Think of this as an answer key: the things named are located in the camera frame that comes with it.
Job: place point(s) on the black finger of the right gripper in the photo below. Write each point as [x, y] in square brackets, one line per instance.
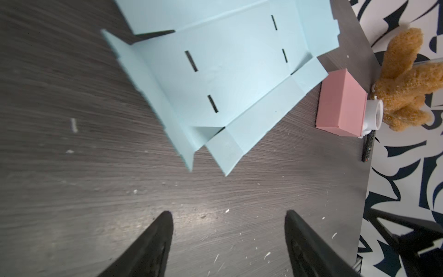
[402, 246]

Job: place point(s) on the black remote control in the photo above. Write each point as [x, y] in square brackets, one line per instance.
[368, 146]

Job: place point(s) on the brown teddy bear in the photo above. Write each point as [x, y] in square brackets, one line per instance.
[402, 85]

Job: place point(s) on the light blue paper box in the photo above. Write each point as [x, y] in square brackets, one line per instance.
[222, 74]

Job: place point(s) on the pink paper box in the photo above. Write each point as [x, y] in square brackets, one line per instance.
[342, 104]

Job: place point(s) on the white alarm clock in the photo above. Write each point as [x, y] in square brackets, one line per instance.
[374, 113]

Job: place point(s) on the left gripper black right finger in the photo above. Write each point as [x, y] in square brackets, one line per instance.
[310, 255]

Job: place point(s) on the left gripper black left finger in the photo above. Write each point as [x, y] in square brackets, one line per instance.
[148, 255]

